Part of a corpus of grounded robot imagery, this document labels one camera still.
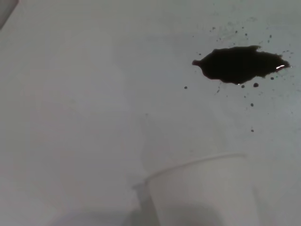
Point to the white paper cup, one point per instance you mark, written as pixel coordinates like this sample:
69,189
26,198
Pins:
202,193

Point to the black liquid stain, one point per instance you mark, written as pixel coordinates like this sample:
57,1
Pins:
237,64

